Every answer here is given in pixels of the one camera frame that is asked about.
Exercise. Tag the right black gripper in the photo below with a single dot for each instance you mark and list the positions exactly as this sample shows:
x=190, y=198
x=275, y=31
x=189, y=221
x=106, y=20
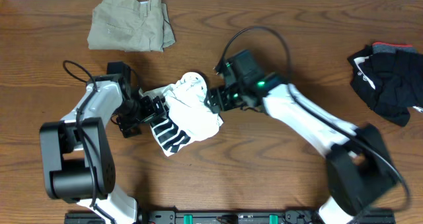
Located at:
x=212, y=95

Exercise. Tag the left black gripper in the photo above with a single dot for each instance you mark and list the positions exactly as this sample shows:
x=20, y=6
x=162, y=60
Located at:
x=150, y=113

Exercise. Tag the white t-shirt black print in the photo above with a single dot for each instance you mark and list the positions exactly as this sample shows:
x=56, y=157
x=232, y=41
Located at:
x=187, y=119

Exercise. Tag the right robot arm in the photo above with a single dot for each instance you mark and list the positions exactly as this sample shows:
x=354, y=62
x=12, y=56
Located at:
x=359, y=166

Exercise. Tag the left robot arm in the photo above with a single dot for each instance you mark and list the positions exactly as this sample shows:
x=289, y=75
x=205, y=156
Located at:
x=77, y=161

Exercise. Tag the folded khaki shorts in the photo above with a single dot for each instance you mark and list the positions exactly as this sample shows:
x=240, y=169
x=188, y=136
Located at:
x=131, y=26

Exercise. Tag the black garment red trim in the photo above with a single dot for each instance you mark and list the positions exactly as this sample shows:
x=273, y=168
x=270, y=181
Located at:
x=388, y=78

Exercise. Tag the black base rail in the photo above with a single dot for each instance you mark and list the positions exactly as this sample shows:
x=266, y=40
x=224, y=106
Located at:
x=231, y=217

